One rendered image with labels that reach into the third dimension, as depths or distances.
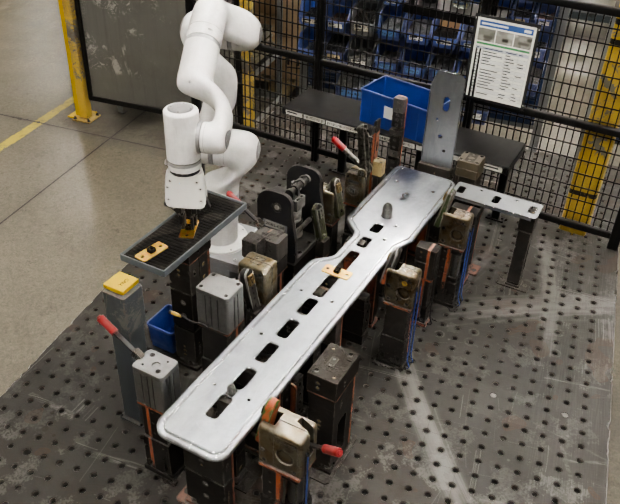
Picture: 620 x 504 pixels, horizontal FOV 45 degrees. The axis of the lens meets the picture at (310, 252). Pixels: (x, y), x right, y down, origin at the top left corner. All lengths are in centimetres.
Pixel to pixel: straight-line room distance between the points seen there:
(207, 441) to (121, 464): 43
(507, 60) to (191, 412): 167
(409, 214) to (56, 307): 189
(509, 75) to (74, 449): 185
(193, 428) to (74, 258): 237
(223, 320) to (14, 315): 192
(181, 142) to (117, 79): 326
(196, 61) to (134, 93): 314
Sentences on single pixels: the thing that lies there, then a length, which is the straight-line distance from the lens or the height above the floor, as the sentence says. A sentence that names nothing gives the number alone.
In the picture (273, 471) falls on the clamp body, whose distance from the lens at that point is 171.
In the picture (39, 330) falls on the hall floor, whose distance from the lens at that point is 357.
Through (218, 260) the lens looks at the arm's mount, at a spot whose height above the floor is 78.
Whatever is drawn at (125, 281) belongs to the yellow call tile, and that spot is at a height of 116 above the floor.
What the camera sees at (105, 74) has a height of 34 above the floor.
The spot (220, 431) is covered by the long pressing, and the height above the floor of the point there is 100.
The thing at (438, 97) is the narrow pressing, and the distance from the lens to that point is 258.
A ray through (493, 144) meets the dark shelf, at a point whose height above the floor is 103.
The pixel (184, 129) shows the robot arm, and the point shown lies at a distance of 181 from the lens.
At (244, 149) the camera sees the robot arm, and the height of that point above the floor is 117.
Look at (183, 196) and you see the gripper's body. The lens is 192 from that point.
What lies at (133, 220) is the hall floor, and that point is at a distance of 419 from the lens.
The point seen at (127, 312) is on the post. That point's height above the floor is 110.
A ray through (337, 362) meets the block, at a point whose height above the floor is 103.
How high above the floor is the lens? 228
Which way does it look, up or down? 36 degrees down
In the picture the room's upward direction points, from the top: 2 degrees clockwise
